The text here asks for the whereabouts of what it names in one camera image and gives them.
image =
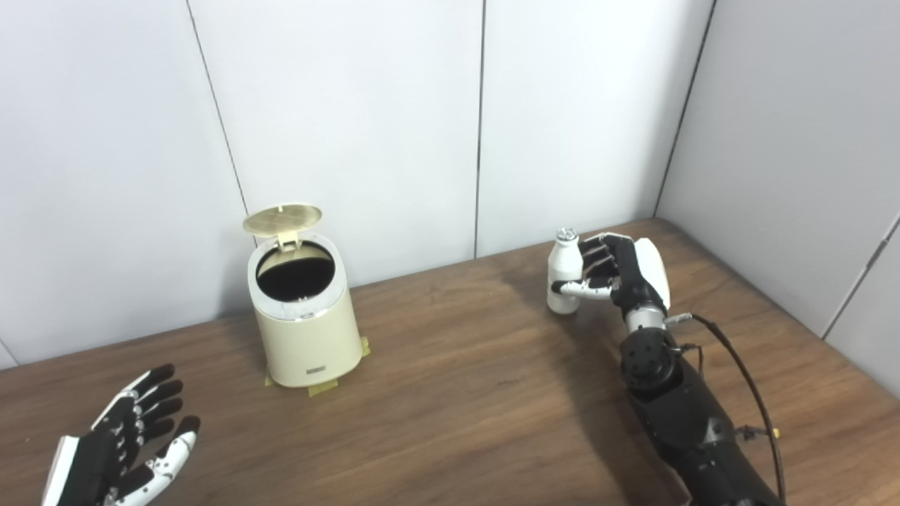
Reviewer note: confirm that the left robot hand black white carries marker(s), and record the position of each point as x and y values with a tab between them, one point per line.
105	457

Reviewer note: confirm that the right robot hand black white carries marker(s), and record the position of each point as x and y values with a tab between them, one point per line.
636	270

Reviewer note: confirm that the small white plastic bottle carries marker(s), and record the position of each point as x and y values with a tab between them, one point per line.
562	263

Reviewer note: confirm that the cream-colored bin body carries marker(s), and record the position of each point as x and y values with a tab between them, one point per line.
306	344

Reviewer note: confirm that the round cream bin lid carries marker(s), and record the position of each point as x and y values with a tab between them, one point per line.
281	219

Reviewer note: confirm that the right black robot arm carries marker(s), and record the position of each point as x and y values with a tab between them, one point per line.
682	414

